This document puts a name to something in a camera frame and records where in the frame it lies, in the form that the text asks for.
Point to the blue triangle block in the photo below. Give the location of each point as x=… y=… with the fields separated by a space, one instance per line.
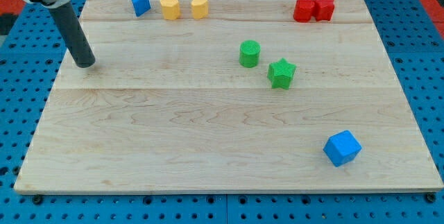
x=141 y=6

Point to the blue cube block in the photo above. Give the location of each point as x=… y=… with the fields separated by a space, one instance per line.
x=342 y=148

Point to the green cylinder block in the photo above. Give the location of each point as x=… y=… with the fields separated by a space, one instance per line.
x=249 y=52

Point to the green star block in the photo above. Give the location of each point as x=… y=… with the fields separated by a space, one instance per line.
x=281 y=73

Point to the yellow heart block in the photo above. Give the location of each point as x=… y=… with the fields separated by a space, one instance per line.
x=199 y=8

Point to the yellow hexagon block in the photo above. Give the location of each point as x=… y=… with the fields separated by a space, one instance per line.
x=170 y=9

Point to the red cylinder block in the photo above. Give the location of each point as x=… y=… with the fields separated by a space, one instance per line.
x=303 y=10

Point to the red star block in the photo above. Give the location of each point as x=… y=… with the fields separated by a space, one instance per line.
x=323 y=10

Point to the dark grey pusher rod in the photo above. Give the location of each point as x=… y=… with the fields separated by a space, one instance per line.
x=72 y=33

